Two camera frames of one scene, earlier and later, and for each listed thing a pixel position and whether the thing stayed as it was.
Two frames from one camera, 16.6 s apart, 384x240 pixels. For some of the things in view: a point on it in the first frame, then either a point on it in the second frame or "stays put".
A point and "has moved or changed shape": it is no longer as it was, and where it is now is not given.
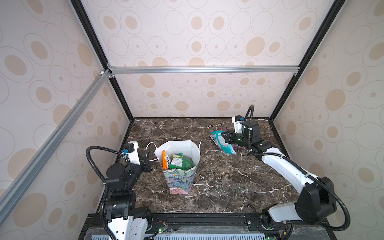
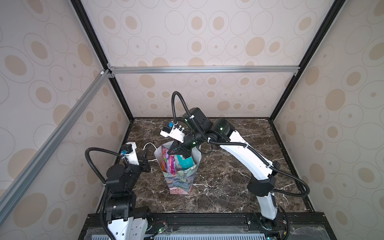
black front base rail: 209,226 stays put
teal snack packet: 224,147 has moved or changed shape
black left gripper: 145,156 stays put
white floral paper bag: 180,160 stays put
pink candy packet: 237,146 has moved or changed shape
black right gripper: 229,139 -> 178,148
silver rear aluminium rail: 133,69 stays put
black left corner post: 98,46 stays put
